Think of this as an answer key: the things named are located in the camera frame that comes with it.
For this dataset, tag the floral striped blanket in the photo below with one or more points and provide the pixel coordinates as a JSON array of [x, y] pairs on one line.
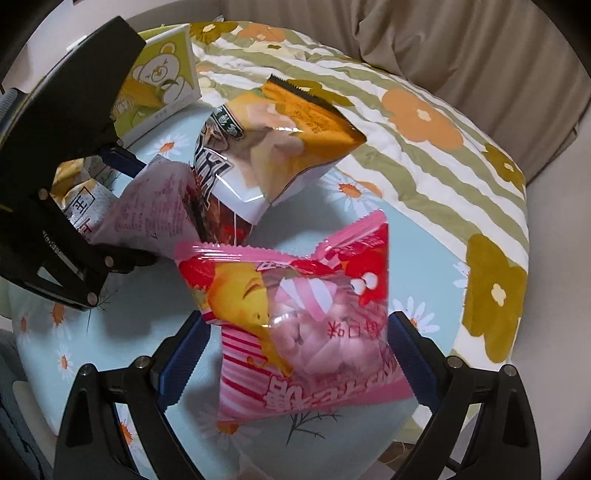
[[415, 152]]

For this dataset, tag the beige curtain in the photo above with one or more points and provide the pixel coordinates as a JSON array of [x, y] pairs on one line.
[[461, 50]]

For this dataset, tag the light blue daisy cloth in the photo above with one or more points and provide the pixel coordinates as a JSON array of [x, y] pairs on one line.
[[323, 230]]

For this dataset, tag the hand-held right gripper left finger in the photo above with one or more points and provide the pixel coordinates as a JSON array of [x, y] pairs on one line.
[[183, 357]]

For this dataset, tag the green cardboard box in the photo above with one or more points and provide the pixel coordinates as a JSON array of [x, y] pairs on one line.
[[159, 87]]

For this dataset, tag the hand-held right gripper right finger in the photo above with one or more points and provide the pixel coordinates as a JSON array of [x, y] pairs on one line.
[[414, 362]]

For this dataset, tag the yellow white snack packet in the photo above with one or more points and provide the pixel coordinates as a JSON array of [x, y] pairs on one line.
[[78, 196]]

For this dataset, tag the dark red snack packet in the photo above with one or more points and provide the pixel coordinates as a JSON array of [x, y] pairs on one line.
[[220, 220]]

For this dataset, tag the pink marshmallow packet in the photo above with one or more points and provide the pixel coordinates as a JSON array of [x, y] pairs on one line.
[[300, 323]]

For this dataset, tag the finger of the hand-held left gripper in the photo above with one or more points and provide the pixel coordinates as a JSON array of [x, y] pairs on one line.
[[83, 258], [123, 160]]

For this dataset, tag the pale pink snack packet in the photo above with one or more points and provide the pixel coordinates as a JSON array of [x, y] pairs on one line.
[[147, 207]]

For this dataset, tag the orange brown snack packet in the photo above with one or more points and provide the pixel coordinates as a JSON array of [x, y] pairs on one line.
[[281, 138]]

